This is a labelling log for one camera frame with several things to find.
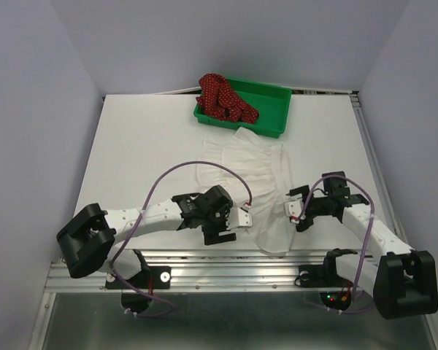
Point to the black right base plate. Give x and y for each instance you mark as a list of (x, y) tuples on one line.
[(324, 277)]

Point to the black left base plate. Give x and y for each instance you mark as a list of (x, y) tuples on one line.
[(154, 277)]

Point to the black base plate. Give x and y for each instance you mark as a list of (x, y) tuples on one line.
[(154, 277), (324, 277)]

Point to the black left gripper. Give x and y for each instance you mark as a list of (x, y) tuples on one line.
[(211, 236)]

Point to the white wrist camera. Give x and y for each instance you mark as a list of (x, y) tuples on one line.
[(239, 218), (294, 210)]

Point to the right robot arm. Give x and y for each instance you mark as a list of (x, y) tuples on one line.
[(400, 280)]

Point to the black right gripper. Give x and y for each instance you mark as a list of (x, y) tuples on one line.
[(303, 191)]

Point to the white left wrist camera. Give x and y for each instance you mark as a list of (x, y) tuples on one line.
[(239, 218)]

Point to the white skirt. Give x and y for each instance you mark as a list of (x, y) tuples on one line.
[(264, 166)]

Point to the green plastic bin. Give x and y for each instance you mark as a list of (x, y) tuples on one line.
[(271, 101)]

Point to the red polka dot skirt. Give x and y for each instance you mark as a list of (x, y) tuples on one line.
[(220, 101)]

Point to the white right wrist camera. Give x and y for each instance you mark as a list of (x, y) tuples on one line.
[(294, 210)]

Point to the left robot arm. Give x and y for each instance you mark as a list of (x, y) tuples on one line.
[(92, 241)]

